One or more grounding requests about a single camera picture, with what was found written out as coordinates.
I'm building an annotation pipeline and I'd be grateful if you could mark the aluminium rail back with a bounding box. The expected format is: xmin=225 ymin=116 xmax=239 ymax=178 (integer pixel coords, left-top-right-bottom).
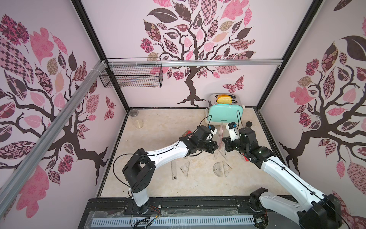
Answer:
xmin=108 ymin=58 xmax=283 ymax=67

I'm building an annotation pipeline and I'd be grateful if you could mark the aluminium rail left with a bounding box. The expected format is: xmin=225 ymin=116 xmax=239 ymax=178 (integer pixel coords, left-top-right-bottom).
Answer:
xmin=1 ymin=60 xmax=108 ymax=217

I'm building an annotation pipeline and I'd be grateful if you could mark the spice jar black lid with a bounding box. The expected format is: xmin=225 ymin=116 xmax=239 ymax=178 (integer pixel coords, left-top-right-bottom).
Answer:
xmin=246 ymin=121 xmax=253 ymax=128

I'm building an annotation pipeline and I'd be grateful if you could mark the mint green toaster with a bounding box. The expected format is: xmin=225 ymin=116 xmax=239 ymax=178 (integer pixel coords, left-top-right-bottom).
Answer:
xmin=205 ymin=94 xmax=245 ymax=125

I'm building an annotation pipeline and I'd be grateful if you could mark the aluminium rail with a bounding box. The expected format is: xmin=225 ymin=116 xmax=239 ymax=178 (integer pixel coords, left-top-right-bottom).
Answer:
xmin=108 ymin=58 xmax=283 ymax=67
xmin=1 ymin=60 xmax=108 ymax=217

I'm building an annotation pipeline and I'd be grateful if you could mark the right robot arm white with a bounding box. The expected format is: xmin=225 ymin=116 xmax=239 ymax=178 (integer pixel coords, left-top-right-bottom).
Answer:
xmin=222 ymin=123 xmax=343 ymax=229

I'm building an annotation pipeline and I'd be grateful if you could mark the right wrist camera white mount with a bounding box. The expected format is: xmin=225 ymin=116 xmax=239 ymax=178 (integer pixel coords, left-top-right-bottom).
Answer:
xmin=226 ymin=122 xmax=239 ymax=141

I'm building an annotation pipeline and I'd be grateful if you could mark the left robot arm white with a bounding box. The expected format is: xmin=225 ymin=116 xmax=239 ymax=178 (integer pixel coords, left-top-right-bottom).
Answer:
xmin=122 ymin=125 xmax=218 ymax=208

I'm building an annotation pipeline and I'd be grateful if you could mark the black wire basket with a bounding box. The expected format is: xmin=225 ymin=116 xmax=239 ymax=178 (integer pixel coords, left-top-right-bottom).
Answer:
xmin=99 ymin=57 xmax=164 ymax=88

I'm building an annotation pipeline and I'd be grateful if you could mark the clear triangle set square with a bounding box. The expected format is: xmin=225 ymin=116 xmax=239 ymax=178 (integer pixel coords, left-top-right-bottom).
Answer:
xmin=180 ymin=161 xmax=190 ymax=178

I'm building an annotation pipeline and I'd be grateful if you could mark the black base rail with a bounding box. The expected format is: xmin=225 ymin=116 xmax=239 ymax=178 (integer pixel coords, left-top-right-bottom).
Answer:
xmin=85 ymin=196 xmax=255 ymax=214

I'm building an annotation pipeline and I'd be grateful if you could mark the clear glass jar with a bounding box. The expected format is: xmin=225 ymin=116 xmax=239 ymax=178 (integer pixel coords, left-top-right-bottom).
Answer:
xmin=129 ymin=109 xmax=144 ymax=129

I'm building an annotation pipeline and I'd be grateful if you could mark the white slotted cable duct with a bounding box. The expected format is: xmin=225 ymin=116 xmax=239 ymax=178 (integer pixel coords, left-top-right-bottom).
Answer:
xmin=90 ymin=215 xmax=255 ymax=229

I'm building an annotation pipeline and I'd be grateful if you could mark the yellow toast slice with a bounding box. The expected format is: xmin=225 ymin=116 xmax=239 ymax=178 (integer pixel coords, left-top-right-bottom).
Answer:
xmin=216 ymin=94 xmax=232 ymax=104

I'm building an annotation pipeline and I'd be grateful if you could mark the clear triangle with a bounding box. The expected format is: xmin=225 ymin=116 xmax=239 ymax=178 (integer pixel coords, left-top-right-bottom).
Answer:
xmin=219 ymin=149 xmax=227 ymax=160
xmin=223 ymin=161 xmax=232 ymax=177

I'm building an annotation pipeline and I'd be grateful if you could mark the clear straight ruler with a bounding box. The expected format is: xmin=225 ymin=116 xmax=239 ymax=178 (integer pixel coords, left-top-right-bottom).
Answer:
xmin=171 ymin=160 xmax=177 ymax=180
xmin=213 ymin=150 xmax=219 ymax=161

